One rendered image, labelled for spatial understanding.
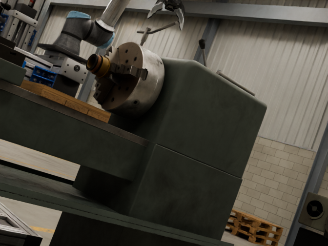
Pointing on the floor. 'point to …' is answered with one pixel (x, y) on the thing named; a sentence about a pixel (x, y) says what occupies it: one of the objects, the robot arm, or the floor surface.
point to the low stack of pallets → (254, 222)
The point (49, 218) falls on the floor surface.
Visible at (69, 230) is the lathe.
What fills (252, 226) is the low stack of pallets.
